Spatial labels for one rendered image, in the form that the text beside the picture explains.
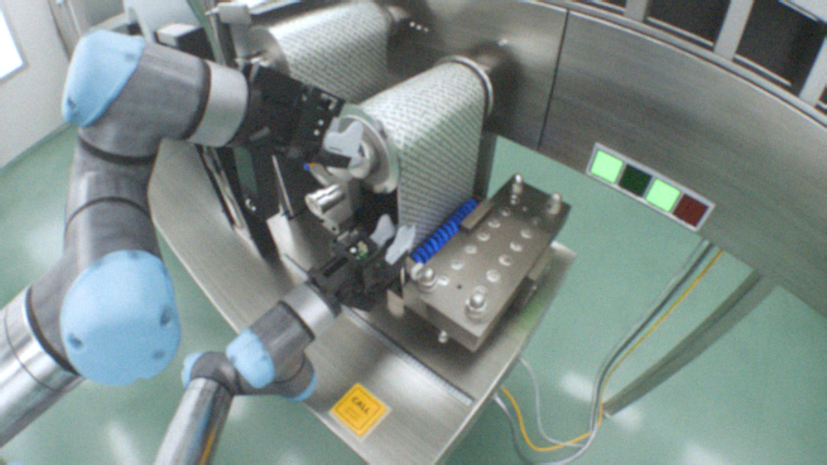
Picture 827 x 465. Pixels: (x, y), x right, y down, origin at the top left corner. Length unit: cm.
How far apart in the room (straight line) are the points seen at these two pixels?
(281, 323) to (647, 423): 169
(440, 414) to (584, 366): 125
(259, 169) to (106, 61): 19
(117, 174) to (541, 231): 70
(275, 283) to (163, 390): 127
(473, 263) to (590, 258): 160
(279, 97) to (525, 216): 57
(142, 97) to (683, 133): 70
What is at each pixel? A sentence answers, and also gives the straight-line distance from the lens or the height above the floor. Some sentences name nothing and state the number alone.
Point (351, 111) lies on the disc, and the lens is 52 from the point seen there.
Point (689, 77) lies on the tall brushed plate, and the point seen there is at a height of 140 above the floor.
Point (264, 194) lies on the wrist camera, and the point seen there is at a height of 131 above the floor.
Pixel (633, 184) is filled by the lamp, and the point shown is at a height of 118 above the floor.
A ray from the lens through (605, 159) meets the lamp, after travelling 72.
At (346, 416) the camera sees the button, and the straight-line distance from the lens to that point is 66.
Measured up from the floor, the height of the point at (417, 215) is 111.
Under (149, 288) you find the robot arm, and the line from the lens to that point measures 22.
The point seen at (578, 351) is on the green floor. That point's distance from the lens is 187.
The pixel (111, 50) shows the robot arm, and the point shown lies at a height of 151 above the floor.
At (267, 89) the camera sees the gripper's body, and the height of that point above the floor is 142.
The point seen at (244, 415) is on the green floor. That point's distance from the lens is 176.
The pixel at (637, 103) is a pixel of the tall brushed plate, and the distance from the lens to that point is 68.
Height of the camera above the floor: 156
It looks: 47 degrees down
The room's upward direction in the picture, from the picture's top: straight up
